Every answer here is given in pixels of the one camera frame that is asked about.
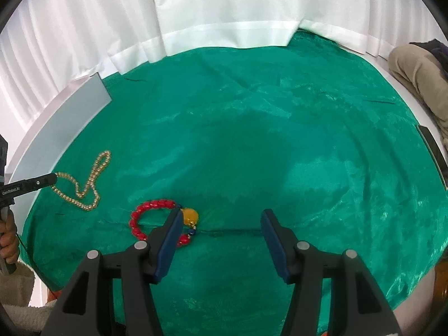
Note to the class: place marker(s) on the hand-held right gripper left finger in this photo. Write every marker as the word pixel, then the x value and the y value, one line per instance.
pixel 171 241

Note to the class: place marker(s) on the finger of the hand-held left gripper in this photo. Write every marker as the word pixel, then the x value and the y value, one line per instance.
pixel 38 182

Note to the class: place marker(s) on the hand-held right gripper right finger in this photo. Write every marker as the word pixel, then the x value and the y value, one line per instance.
pixel 276 245

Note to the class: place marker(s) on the white cardboard box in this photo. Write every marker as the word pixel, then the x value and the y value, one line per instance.
pixel 70 112

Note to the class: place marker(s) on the person's left forearm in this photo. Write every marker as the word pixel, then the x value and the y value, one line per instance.
pixel 17 287

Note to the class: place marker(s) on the person's left hand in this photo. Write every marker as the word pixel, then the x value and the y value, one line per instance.
pixel 8 241

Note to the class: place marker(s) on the orange object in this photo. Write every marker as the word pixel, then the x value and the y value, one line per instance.
pixel 53 296

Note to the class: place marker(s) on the green velvet cloth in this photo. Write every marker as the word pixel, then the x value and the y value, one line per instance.
pixel 262 129

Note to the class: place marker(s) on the brown wooden furniture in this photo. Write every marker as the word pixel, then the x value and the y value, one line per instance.
pixel 441 287

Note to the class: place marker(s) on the dark flat rectangular object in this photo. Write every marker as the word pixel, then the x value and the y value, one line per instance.
pixel 434 148

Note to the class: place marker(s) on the white curtain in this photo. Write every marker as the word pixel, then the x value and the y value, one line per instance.
pixel 224 7

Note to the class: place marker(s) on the dark blue garment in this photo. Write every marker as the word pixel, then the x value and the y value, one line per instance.
pixel 439 50

